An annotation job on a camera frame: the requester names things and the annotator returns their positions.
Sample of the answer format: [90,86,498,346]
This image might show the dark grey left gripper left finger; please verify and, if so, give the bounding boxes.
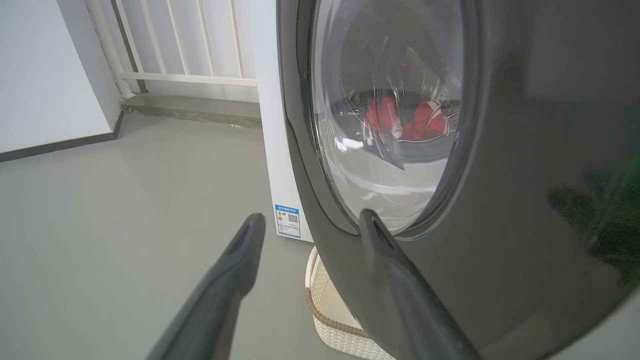
[145,212,267,360]

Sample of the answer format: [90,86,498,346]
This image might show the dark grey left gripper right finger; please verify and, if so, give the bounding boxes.
[359,208,481,360]

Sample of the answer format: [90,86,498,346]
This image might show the dark round washing machine door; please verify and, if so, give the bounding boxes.
[276,0,640,360]

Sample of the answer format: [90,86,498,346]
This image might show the red garment with white stripes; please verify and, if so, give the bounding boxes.
[400,99,451,142]

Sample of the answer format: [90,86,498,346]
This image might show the plain red garment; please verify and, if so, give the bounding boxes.
[365,96,403,141]

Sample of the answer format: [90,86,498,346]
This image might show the cream perforated laundry basket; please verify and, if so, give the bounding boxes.
[304,245,396,360]

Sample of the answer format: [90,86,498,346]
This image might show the blue energy label sticker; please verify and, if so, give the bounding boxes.
[274,203,302,240]

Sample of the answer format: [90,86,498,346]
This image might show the white barred railing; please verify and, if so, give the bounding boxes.
[86,0,259,100]

